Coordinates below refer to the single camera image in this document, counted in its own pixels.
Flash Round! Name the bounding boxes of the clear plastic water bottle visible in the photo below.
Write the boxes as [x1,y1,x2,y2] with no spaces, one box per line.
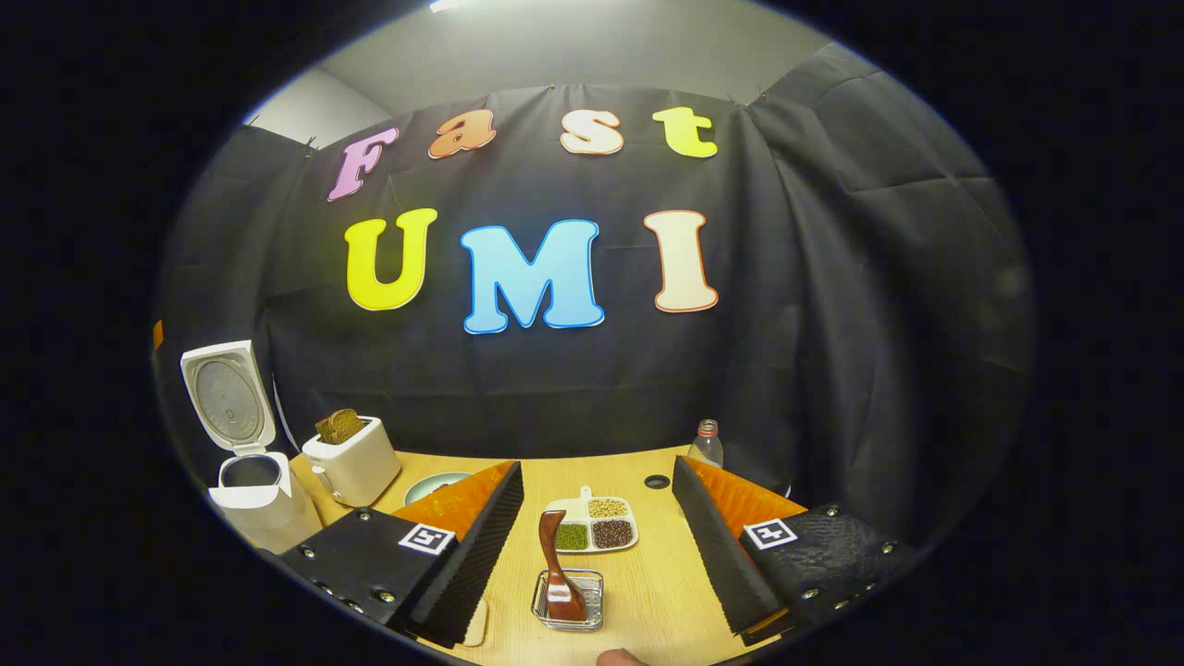
[687,419,725,470]

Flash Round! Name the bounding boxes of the white rice cooker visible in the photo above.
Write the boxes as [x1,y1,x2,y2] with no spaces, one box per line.
[180,339,325,554]

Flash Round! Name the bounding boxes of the white power cord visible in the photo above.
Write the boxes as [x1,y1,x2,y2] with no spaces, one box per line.
[272,373,293,456]

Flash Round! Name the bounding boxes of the white toaster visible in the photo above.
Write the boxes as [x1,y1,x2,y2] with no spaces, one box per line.
[302,416,402,508]

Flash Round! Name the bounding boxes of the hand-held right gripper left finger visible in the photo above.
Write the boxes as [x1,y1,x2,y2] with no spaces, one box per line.
[277,460,525,648]

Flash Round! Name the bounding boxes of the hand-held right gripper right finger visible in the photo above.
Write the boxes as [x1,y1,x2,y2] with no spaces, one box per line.
[672,455,917,647]

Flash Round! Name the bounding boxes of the metal wire chopstick holder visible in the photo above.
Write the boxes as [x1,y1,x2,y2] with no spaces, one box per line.
[531,568,605,632]

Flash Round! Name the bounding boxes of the light green plate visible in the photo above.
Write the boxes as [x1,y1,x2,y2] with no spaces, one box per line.
[403,472,475,507]

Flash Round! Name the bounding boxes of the white divided dish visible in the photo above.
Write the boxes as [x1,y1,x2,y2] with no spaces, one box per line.
[544,487,639,554]

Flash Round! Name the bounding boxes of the dark wooden spoon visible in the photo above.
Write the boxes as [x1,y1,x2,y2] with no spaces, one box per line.
[538,509,589,623]

